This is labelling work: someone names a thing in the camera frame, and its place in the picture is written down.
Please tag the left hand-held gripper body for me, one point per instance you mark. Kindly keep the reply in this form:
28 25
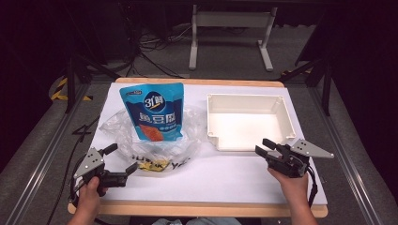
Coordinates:
91 162

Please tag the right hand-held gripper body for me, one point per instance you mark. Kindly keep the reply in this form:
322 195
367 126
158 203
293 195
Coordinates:
292 160

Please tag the person's right hand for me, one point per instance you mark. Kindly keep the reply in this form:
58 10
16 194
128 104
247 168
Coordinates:
291 187

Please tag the person's left hand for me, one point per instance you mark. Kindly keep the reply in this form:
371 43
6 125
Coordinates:
89 195

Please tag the white plastic box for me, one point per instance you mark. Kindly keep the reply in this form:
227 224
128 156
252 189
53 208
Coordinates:
247 125

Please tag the clear plastic bag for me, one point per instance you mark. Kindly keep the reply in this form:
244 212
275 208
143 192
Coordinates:
175 146

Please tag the white table mat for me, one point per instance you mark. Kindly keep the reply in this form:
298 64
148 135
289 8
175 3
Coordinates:
212 178

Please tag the blue snack pouch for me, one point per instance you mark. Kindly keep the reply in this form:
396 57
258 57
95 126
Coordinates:
153 112

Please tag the yellow black hazard tape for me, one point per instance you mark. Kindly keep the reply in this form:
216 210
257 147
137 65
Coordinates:
61 89

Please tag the black metal stand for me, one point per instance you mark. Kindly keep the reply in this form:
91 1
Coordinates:
73 78
325 81

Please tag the person's light clothing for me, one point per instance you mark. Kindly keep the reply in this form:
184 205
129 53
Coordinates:
194 222

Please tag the white metal stand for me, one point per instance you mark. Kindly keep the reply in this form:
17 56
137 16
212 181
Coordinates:
231 19

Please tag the aluminium rail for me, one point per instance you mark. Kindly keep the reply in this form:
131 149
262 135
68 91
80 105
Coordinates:
47 150
347 156

